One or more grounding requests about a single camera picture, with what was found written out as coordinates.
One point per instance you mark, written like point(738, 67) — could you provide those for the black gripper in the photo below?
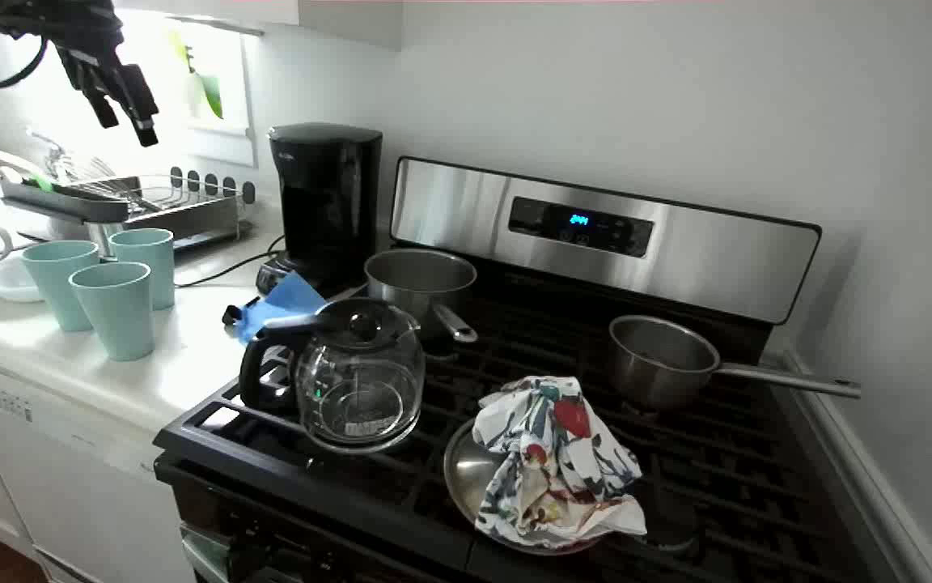
point(88, 52)

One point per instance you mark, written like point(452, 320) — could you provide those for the teal plastic cup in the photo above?
point(157, 269)
point(54, 290)
point(115, 319)

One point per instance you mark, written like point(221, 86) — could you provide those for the orchid in white pot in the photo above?
point(210, 94)

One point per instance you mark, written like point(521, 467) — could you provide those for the metal dish rack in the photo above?
point(184, 216)

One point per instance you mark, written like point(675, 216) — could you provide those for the white shallow bowl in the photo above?
point(2, 284)

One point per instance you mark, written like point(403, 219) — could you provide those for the black coffee maker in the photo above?
point(326, 205)

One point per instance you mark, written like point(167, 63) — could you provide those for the blue cloth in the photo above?
point(284, 306)

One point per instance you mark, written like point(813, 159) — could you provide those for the small steel saucepan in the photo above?
point(415, 278)

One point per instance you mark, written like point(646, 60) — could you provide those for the glass coffee carafe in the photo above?
point(358, 376)

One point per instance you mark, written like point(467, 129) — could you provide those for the white dishwasher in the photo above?
point(65, 488)

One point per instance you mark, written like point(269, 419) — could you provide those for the steel frying pan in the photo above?
point(464, 473)

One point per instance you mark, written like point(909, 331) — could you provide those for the patterned kitchen towel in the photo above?
point(556, 465)

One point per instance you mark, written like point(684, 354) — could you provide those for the white wall cabinet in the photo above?
point(326, 16)

